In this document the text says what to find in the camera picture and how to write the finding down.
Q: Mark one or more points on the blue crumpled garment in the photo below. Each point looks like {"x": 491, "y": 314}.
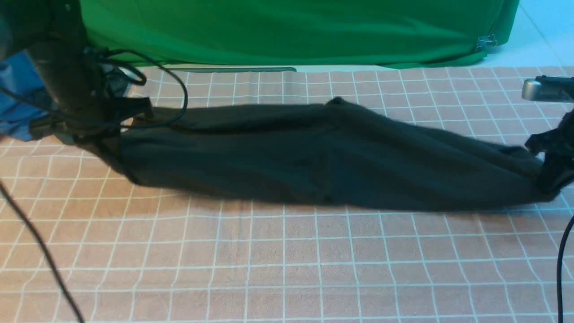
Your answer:
{"x": 18, "y": 75}

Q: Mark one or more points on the pink checkered tablecloth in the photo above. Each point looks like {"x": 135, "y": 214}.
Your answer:
{"x": 133, "y": 254}

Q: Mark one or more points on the dark gray long-sleeve top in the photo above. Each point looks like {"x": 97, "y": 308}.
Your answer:
{"x": 337, "y": 153}

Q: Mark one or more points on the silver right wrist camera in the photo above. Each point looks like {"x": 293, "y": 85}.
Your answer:
{"x": 557, "y": 89}

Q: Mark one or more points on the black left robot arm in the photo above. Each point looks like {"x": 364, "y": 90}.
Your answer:
{"x": 26, "y": 23}

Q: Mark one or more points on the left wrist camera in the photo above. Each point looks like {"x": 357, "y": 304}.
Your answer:
{"x": 119, "y": 75}

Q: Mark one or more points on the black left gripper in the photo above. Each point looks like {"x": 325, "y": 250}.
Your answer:
{"x": 84, "y": 104}

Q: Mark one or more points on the green backdrop cloth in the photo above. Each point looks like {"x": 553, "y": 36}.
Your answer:
{"x": 390, "y": 33}

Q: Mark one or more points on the metal binder clip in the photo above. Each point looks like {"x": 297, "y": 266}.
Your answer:
{"x": 485, "y": 42}

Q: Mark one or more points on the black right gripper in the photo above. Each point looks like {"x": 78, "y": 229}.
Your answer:
{"x": 557, "y": 145}

